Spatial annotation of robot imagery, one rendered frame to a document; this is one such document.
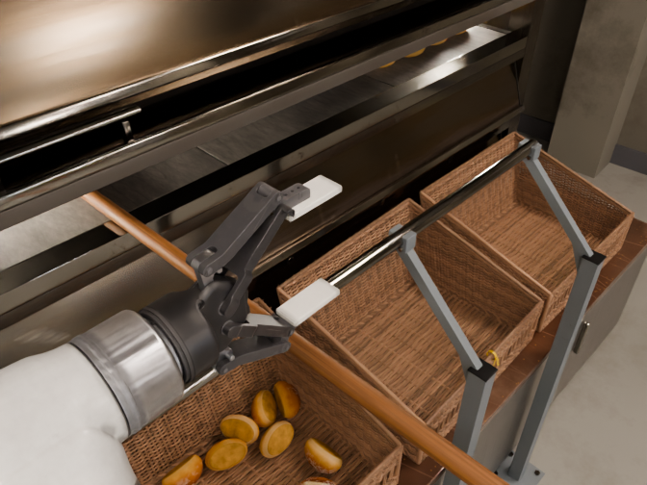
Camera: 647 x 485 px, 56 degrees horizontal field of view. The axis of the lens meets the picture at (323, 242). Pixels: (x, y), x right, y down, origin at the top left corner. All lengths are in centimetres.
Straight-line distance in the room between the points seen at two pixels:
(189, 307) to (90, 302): 75
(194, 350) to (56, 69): 61
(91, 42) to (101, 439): 70
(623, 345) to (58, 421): 252
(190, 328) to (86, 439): 11
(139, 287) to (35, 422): 85
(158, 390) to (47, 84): 62
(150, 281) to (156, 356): 81
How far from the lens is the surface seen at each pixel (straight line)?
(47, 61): 101
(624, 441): 248
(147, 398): 50
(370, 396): 84
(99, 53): 104
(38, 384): 48
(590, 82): 365
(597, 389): 260
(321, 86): 116
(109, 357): 49
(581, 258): 158
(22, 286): 115
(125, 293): 128
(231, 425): 151
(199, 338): 51
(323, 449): 145
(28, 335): 123
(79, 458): 47
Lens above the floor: 187
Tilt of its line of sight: 38 degrees down
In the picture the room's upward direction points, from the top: straight up
